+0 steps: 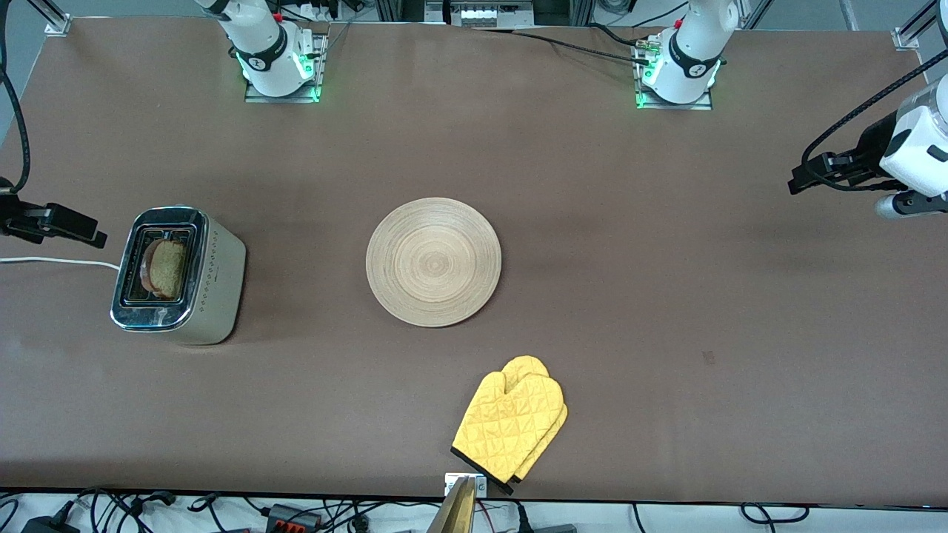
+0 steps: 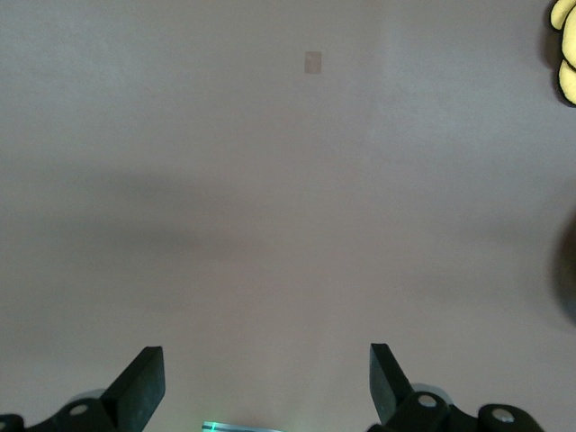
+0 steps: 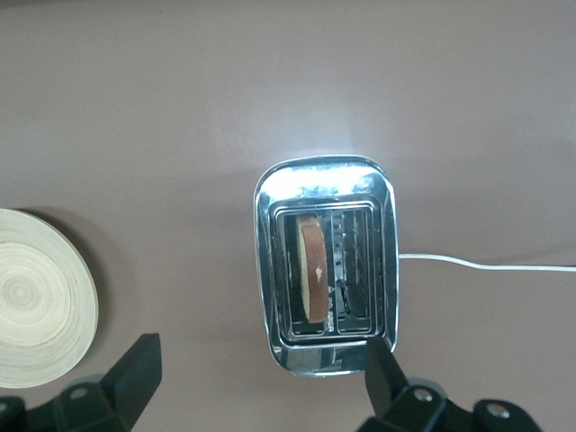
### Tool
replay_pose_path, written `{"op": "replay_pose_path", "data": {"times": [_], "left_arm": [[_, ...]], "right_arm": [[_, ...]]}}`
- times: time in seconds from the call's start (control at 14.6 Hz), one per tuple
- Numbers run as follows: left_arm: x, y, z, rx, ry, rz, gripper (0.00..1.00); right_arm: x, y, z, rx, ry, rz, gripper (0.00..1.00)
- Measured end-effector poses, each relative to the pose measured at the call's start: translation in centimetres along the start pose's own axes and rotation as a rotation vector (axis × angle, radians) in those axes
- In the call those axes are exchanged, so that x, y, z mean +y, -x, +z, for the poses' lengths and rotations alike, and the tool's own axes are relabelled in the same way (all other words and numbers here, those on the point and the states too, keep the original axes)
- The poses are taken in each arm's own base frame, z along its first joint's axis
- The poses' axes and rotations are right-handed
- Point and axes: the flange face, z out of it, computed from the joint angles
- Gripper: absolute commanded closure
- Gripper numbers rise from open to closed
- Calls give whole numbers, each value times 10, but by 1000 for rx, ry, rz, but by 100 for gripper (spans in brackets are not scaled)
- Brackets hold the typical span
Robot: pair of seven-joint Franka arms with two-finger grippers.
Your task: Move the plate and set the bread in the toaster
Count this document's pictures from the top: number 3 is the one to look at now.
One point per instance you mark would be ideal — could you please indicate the round light wooden plate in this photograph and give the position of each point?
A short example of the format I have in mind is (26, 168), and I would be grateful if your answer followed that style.
(40, 297)

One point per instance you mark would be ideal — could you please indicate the silver two-slot toaster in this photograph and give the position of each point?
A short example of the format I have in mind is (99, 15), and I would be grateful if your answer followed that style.
(324, 184)

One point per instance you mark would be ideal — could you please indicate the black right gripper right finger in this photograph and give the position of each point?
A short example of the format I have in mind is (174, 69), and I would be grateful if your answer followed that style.
(387, 391)

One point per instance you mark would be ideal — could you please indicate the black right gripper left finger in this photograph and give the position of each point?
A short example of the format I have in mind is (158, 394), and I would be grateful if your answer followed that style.
(130, 387)

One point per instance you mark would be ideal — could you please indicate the brown bread slice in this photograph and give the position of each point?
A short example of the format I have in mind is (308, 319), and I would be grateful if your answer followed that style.
(315, 270)

